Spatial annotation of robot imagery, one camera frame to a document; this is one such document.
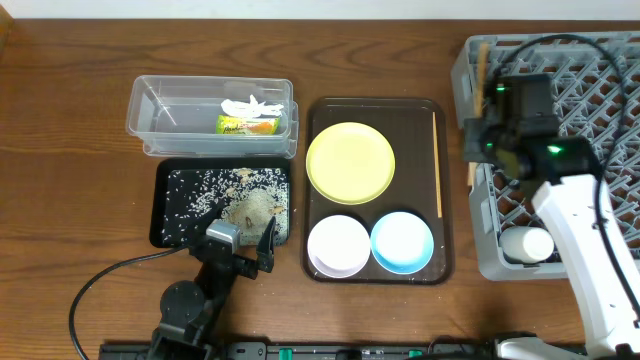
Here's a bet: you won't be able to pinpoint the yellow plate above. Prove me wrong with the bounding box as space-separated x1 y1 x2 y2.
306 122 396 205

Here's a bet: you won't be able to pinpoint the blue bowl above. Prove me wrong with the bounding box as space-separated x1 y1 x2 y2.
370 211 435 275

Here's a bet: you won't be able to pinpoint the white cup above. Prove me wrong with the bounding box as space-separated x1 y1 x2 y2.
499 226 555 264

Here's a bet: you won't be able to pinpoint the green orange snack wrapper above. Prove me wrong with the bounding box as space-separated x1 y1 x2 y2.
216 115 280 135

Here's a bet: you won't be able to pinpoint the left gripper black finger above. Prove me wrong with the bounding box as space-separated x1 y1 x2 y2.
192 205 224 250
256 217 276 273

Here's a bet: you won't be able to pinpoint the pink bowl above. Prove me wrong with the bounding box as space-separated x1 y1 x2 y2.
307 215 371 279

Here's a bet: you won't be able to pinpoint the grey dishwasher rack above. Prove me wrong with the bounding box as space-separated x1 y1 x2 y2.
469 31 639 281

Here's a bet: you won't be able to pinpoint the brown serving tray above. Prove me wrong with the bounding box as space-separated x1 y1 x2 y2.
301 97 454 286

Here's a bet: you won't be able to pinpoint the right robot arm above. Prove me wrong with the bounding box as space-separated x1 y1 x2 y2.
464 74 639 359

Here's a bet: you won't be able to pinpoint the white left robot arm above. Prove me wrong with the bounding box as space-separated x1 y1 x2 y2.
147 208 276 360

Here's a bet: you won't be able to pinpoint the white tissue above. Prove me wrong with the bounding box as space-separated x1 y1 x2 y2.
221 95 284 118

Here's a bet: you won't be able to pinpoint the spilled rice and food scraps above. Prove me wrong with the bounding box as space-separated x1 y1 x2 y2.
154 168 290 247

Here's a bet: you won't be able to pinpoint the black waste tray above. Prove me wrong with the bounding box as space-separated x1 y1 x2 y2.
149 157 290 248

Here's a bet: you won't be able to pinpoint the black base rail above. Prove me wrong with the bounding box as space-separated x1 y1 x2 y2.
98 341 497 360

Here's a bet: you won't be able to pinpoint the clear plastic bin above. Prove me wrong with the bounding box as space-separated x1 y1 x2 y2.
127 75 299 159

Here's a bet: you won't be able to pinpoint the wooden chopstick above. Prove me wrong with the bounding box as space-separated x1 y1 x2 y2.
467 42 491 187
432 112 443 219

